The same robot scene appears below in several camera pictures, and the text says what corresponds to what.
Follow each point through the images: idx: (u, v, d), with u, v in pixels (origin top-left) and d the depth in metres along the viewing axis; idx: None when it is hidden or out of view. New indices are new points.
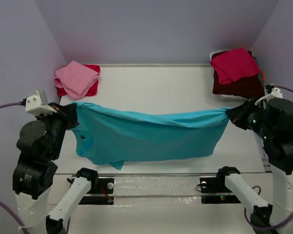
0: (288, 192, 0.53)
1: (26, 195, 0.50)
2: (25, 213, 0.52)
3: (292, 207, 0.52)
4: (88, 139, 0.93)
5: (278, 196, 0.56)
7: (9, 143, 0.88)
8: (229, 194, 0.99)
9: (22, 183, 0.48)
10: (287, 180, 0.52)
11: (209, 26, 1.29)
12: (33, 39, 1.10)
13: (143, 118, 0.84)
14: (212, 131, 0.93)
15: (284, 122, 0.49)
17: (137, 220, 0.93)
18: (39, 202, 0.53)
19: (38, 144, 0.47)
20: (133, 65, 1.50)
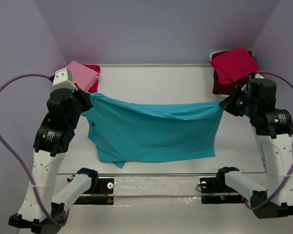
0: (277, 157, 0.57)
1: (45, 152, 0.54)
2: (39, 172, 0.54)
3: (283, 172, 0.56)
4: (96, 128, 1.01)
5: (269, 163, 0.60)
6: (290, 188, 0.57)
7: (9, 143, 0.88)
8: (229, 194, 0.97)
9: (44, 140, 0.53)
10: (274, 145, 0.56)
11: (210, 26, 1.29)
12: (32, 39, 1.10)
13: (149, 111, 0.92)
14: (208, 122, 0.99)
15: (264, 94, 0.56)
17: (137, 220, 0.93)
18: (55, 163, 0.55)
19: (65, 105, 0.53)
20: (134, 65, 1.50)
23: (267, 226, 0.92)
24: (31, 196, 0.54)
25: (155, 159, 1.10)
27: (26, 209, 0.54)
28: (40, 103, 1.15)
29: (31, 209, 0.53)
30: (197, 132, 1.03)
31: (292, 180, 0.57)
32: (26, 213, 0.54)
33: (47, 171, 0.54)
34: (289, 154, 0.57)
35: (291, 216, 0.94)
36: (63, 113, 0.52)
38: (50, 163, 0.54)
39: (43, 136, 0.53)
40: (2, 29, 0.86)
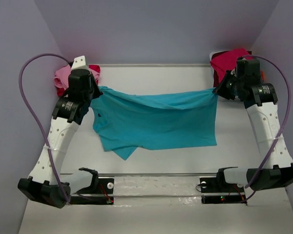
0: (265, 122, 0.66)
1: (63, 119, 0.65)
2: (55, 137, 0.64)
3: (271, 135, 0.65)
4: (103, 118, 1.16)
5: (259, 131, 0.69)
6: (280, 151, 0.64)
7: (9, 143, 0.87)
8: (229, 194, 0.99)
9: (62, 108, 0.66)
10: (261, 111, 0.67)
11: (210, 26, 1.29)
12: (32, 39, 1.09)
13: (147, 103, 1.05)
14: (205, 109, 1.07)
15: (249, 70, 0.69)
17: (137, 219, 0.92)
18: (70, 131, 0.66)
19: (81, 81, 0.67)
20: (134, 65, 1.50)
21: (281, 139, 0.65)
23: (267, 226, 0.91)
24: (44, 159, 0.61)
25: (157, 146, 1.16)
27: (38, 172, 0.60)
28: (40, 103, 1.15)
29: (44, 170, 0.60)
30: (198, 119, 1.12)
31: (281, 144, 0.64)
32: (38, 175, 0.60)
33: (62, 134, 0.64)
34: (274, 120, 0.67)
35: (291, 216, 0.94)
36: (81, 86, 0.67)
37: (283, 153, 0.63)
38: (66, 128, 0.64)
39: (62, 105, 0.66)
40: (2, 29, 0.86)
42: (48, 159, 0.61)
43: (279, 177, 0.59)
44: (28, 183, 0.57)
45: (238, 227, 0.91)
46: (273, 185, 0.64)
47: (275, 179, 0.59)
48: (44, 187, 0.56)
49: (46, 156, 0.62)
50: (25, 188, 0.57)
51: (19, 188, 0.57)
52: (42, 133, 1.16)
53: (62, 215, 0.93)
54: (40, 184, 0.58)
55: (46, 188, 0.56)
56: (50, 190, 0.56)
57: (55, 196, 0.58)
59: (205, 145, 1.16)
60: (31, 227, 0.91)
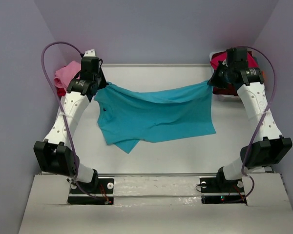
0: (253, 99, 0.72)
1: (76, 93, 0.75)
2: (70, 107, 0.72)
3: (260, 111, 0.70)
4: (108, 113, 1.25)
5: (249, 109, 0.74)
6: (269, 125, 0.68)
7: (9, 144, 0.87)
8: (229, 194, 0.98)
9: (75, 85, 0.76)
10: (249, 89, 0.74)
11: (210, 26, 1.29)
12: (33, 39, 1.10)
13: (147, 97, 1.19)
14: (201, 100, 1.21)
15: (240, 55, 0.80)
17: (137, 220, 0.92)
18: (82, 104, 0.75)
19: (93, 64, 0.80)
20: (134, 65, 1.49)
21: (269, 114, 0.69)
23: (267, 226, 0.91)
24: (59, 124, 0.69)
25: (158, 140, 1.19)
27: (53, 135, 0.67)
28: (40, 104, 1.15)
29: (59, 133, 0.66)
30: (197, 109, 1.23)
31: (269, 118, 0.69)
32: (53, 138, 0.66)
33: (75, 105, 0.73)
34: (261, 97, 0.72)
35: (292, 216, 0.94)
36: (92, 69, 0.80)
37: (271, 126, 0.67)
38: (79, 100, 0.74)
39: (75, 83, 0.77)
40: (2, 29, 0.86)
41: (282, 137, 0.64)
42: (63, 125, 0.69)
43: (268, 147, 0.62)
44: (44, 144, 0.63)
45: (239, 227, 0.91)
46: (265, 160, 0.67)
47: (265, 149, 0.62)
48: (58, 147, 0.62)
49: (61, 123, 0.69)
50: (40, 148, 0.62)
51: (34, 149, 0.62)
52: (42, 133, 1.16)
53: (62, 215, 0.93)
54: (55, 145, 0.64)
55: (61, 148, 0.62)
56: (65, 148, 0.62)
57: (68, 158, 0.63)
59: (203, 134, 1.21)
60: (31, 227, 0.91)
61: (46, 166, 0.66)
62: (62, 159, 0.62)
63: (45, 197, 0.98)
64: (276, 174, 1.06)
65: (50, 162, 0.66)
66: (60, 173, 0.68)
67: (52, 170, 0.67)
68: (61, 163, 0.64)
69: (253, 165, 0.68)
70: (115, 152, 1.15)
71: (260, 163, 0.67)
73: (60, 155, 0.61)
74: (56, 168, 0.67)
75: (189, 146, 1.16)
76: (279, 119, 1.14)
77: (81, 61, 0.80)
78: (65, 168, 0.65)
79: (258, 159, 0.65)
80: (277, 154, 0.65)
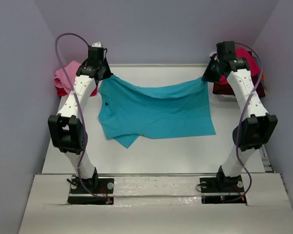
0: (240, 83, 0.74)
1: (85, 76, 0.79)
2: (79, 87, 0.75)
3: (247, 93, 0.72)
4: (110, 107, 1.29)
5: (238, 93, 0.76)
6: (256, 104, 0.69)
7: (9, 144, 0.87)
8: (229, 194, 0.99)
9: (83, 70, 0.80)
10: (236, 76, 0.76)
11: (210, 26, 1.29)
12: (33, 39, 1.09)
13: (148, 92, 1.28)
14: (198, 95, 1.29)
15: (227, 47, 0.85)
17: (137, 220, 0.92)
18: (90, 86, 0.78)
19: (98, 53, 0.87)
20: (134, 64, 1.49)
21: (255, 95, 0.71)
23: (267, 226, 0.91)
24: (71, 101, 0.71)
25: (158, 137, 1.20)
27: (66, 111, 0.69)
28: (40, 104, 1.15)
29: (71, 108, 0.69)
30: (194, 105, 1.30)
31: (256, 99, 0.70)
32: (66, 113, 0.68)
33: (85, 86, 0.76)
34: (248, 81, 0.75)
35: (292, 216, 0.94)
36: (98, 57, 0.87)
37: (258, 106, 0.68)
38: (88, 82, 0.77)
39: (83, 68, 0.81)
40: (2, 29, 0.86)
41: (268, 114, 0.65)
42: (74, 101, 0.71)
43: (257, 124, 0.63)
44: (56, 118, 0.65)
45: (239, 227, 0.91)
46: (255, 139, 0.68)
47: (254, 125, 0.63)
48: (71, 120, 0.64)
49: (73, 100, 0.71)
50: (54, 121, 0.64)
51: (49, 123, 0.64)
52: (41, 133, 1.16)
53: (62, 215, 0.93)
54: (68, 118, 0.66)
55: (73, 120, 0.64)
56: (76, 121, 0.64)
57: (79, 130, 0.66)
59: (203, 134, 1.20)
60: (31, 227, 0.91)
61: (57, 140, 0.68)
62: (74, 131, 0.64)
63: (45, 198, 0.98)
64: (276, 174, 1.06)
65: (61, 137, 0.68)
66: (70, 148, 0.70)
67: (62, 145, 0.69)
68: (73, 136, 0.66)
69: (244, 146, 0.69)
70: (115, 151, 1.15)
71: (251, 142, 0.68)
73: (73, 127, 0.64)
74: (66, 144, 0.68)
75: (189, 146, 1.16)
76: (279, 119, 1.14)
77: (88, 48, 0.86)
78: (74, 143, 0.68)
79: (249, 137, 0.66)
80: (265, 132, 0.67)
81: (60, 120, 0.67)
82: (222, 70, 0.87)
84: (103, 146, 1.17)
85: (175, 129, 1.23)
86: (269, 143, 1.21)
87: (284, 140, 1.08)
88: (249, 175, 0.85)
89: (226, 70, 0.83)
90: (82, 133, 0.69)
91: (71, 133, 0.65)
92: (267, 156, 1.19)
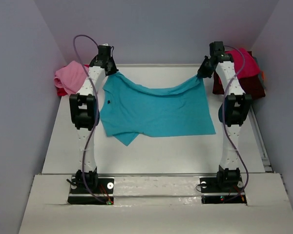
0: (225, 71, 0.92)
1: (96, 67, 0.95)
2: (94, 74, 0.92)
3: (229, 78, 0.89)
4: (111, 106, 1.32)
5: (223, 79, 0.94)
6: (236, 86, 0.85)
7: (10, 144, 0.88)
8: (229, 194, 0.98)
9: (95, 63, 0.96)
10: (222, 66, 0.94)
11: (210, 26, 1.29)
12: (33, 39, 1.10)
13: (148, 90, 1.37)
14: (196, 92, 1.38)
15: (217, 46, 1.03)
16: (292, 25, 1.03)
17: (137, 220, 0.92)
18: (101, 74, 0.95)
19: (107, 50, 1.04)
20: (135, 65, 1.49)
21: (235, 79, 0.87)
23: (267, 226, 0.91)
24: (87, 84, 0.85)
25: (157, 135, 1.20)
27: (83, 91, 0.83)
28: (40, 103, 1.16)
29: (88, 89, 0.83)
30: (194, 103, 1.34)
31: (236, 82, 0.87)
32: (83, 93, 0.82)
33: (97, 73, 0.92)
34: (231, 69, 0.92)
35: (292, 216, 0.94)
36: (107, 53, 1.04)
37: (238, 87, 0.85)
38: (99, 70, 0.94)
39: (94, 61, 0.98)
40: (1, 30, 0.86)
41: (244, 94, 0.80)
42: (90, 83, 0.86)
43: (234, 100, 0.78)
44: (76, 96, 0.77)
45: (239, 227, 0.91)
46: (236, 115, 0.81)
47: (232, 102, 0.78)
48: (88, 97, 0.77)
49: (89, 83, 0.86)
50: (74, 98, 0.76)
51: (70, 100, 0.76)
52: (42, 133, 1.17)
53: (62, 215, 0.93)
54: (85, 96, 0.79)
55: (90, 97, 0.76)
56: (93, 98, 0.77)
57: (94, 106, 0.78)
59: (203, 133, 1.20)
60: (31, 227, 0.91)
61: (75, 116, 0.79)
62: (91, 107, 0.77)
63: (45, 198, 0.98)
64: (276, 174, 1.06)
65: (79, 113, 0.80)
66: (85, 123, 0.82)
67: (79, 121, 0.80)
68: (89, 111, 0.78)
69: (227, 120, 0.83)
70: (115, 151, 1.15)
71: (233, 118, 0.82)
73: (90, 103, 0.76)
74: (83, 119, 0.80)
75: (189, 146, 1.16)
76: (279, 119, 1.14)
77: (98, 47, 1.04)
78: (91, 118, 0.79)
79: (230, 113, 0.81)
80: (243, 108, 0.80)
81: (79, 98, 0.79)
82: (213, 64, 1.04)
84: (103, 146, 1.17)
85: (175, 127, 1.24)
86: (269, 143, 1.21)
87: (284, 140, 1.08)
88: (244, 167, 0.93)
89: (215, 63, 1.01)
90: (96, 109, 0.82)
91: (88, 109, 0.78)
92: (267, 156, 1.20)
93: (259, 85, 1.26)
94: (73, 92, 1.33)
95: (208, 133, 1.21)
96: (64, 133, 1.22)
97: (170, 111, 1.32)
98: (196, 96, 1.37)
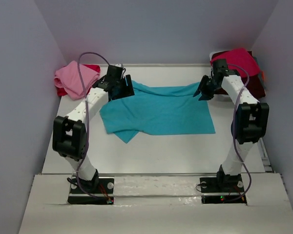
0: (232, 83, 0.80)
1: (99, 89, 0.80)
2: (93, 96, 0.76)
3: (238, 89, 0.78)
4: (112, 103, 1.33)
5: (231, 93, 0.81)
6: (247, 96, 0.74)
7: (9, 144, 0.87)
8: (229, 194, 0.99)
9: (100, 84, 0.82)
10: (228, 80, 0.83)
11: (210, 26, 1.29)
12: (33, 39, 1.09)
13: (149, 89, 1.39)
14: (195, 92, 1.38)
15: (220, 63, 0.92)
16: None
17: (136, 220, 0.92)
18: (102, 98, 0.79)
19: (116, 72, 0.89)
20: (135, 64, 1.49)
21: (245, 90, 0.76)
23: (267, 226, 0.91)
24: (81, 107, 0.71)
25: (158, 133, 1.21)
27: (74, 115, 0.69)
28: (40, 103, 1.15)
29: (79, 114, 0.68)
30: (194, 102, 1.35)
31: (246, 92, 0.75)
32: (73, 117, 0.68)
33: (97, 96, 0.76)
34: (239, 82, 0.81)
35: (292, 216, 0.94)
36: (115, 75, 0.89)
37: (249, 96, 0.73)
38: (102, 94, 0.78)
39: (99, 83, 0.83)
40: (1, 29, 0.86)
41: (260, 103, 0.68)
42: (84, 107, 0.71)
43: (249, 109, 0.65)
44: (63, 119, 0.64)
45: (239, 228, 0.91)
46: (253, 130, 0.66)
47: (246, 111, 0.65)
48: (76, 124, 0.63)
49: (82, 107, 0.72)
50: (60, 121, 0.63)
51: (54, 123, 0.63)
52: (42, 133, 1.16)
53: (62, 215, 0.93)
54: (74, 121, 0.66)
55: (78, 125, 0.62)
56: (82, 126, 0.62)
57: (82, 136, 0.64)
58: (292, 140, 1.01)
59: (203, 132, 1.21)
60: (30, 227, 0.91)
61: (57, 143, 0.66)
62: (77, 136, 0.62)
63: (45, 197, 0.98)
64: (276, 174, 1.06)
65: (62, 140, 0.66)
66: (67, 154, 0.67)
67: (60, 149, 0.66)
68: (73, 141, 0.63)
69: (241, 137, 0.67)
70: (115, 150, 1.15)
71: (249, 133, 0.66)
73: (76, 131, 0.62)
74: (65, 148, 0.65)
75: (189, 146, 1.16)
76: (279, 119, 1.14)
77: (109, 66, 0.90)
78: (73, 148, 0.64)
79: (244, 126, 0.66)
80: (260, 120, 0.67)
81: (66, 122, 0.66)
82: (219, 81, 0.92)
84: (102, 146, 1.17)
85: (175, 126, 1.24)
86: (269, 143, 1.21)
87: (284, 140, 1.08)
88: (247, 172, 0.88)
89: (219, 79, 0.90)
90: (84, 140, 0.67)
91: (73, 138, 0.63)
92: (267, 156, 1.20)
93: (260, 85, 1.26)
94: (72, 92, 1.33)
95: (208, 132, 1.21)
96: None
97: (170, 109, 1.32)
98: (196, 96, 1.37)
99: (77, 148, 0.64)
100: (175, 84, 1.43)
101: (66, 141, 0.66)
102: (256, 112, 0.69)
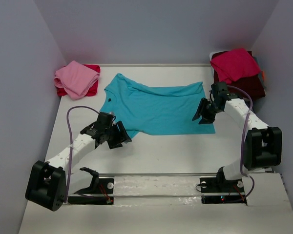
0: (237, 107, 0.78)
1: (87, 135, 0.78)
2: (77, 142, 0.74)
3: (243, 114, 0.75)
4: (112, 103, 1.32)
5: (237, 117, 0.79)
6: (255, 120, 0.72)
7: (10, 144, 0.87)
8: (229, 194, 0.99)
9: (88, 130, 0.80)
10: (231, 104, 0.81)
11: (210, 26, 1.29)
12: (32, 39, 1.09)
13: (149, 90, 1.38)
14: (196, 92, 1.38)
15: (221, 87, 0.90)
16: None
17: (136, 220, 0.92)
18: (89, 144, 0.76)
19: (107, 121, 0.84)
20: (135, 64, 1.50)
21: (252, 114, 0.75)
23: (267, 227, 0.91)
24: (64, 152, 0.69)
25: (158, 133, 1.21)
27: (55, 162, 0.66)
28: (40, 103, 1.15)
29: (61, 160, 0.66)
30: (195, 103, 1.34)
31: (253, 116, 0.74)
32: (53, 164, 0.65)
33: (84, 143, 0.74)
34: (243, 106, 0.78)
35: None
36: (106, 123, 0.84)
37: (258, 121, 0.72)
38: (89, 140, 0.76)
39: (88, 128, 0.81)
40: (1, 29, 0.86)
41: (271, 127, 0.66)
42: (67, 154, 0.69)
43: (260, 136, 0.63)
44: (43, 165, 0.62)
45: (239, 228, 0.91)
46: (264, 157, 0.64)
47: (258, 138, 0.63)
48: (56, 170, 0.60)
49: (66, 152, 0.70)
50: (39, 167, 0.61)
51: (32, 168, 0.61)
52: (42, 133, 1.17)
53: (62, 215, 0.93)
54: (54, 167, 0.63)
55: (57, 172, 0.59)
56: (61, 174, 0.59)
57: (59, 185, 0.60)
58: (292, 140, 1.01)
59: (203, 132, 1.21)
60: (30, 227, 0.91)
61: (31, 190, 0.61)
62: (54, 184, 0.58)
63: None
64: (277, 174, 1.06)
65: (38, 188, 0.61)
66: (41, 204, 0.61)
67: (34, 199, 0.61)
68: (49, 190, 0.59)
69: (254, 166, 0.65)
70: (115, 150, 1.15)
71: (262, 162, 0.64)
73: (54, 180, 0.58)
74: (38, 197, 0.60)
75: (189, 146, 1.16)
76: (279, 119, 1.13)
77: (100, 112, 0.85)
78: (49, 198, 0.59)
79: (257, 154, 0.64)
80: (273, 147, 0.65)
81: (46, 168, 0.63)
82: (219, 105, 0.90)
84: (102, 146, 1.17)
85: (176, 126, 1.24)
86: None
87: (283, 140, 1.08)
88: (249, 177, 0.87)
89: (221, 104, 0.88)
90: (62, 189, 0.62)
91: (50, 186, 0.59)
92: None
93: (260, 85, 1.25)
94: (72, 92, 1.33)
95: (208, 132, 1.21)
96: (64, 132, 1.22)
97: (170, 109, 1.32)
98: (196, 96, 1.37)
99: (52, 199, 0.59)
100: (175, 84, 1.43)
101: (41, 189, 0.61)
102: (266, 137, 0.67)
